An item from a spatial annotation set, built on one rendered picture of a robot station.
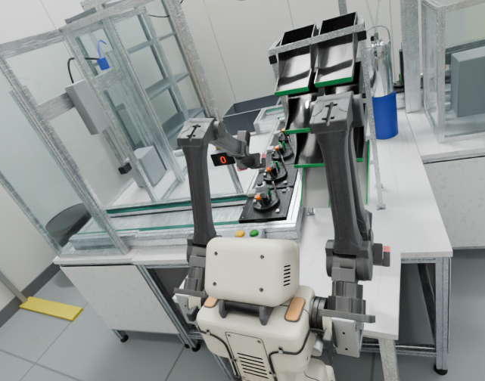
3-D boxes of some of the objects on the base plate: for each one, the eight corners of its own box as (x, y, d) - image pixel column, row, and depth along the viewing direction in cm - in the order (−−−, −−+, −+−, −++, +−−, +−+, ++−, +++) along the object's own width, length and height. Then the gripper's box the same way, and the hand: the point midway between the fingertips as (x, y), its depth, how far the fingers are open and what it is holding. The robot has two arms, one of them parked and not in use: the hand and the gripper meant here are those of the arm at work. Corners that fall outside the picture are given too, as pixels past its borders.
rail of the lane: (300, 243, 149) (294, 224, 144) (142, 249, 183) (133, 235, 178) (301, 234, 154) (296, 216, 148) (147, 243, 187) (138, 228, 182)
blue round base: (399, 137, 201) (396, 94, 187) (372, 141, 207) (368, 100, 193) (396, 126, 213) (394, 86, 200) (371, 131, 219) (367, 91, 206)
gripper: (228, 166, 143) (243, 175, 157) (259, 162, 138) (271, 171, 152) (229, 151, 145) (242, 162, 159) (259, 147, 140) (270, 158, 154)
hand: (256, 166), depth 155 cm, fingers open, 9 cm apart
